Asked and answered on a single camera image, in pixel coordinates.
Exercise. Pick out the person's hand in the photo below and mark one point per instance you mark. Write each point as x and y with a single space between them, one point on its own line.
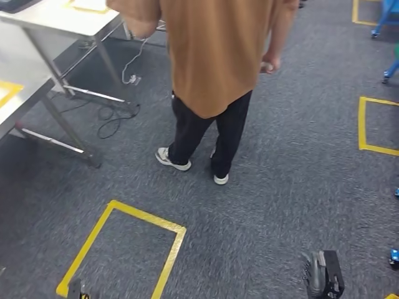
270 62

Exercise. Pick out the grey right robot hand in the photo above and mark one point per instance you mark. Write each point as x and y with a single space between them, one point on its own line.
313 272

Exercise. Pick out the person's forearm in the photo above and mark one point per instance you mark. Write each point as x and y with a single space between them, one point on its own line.
282 29
140 27

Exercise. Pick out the person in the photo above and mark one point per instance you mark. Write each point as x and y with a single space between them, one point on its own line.
302 4
214 53

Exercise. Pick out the floor socket with plug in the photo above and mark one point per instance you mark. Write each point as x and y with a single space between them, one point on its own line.
135 79

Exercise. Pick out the white side cabinet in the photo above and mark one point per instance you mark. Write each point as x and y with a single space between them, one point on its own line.
18 45

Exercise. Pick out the black equipment case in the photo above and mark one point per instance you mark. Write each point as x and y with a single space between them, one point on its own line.
15 5

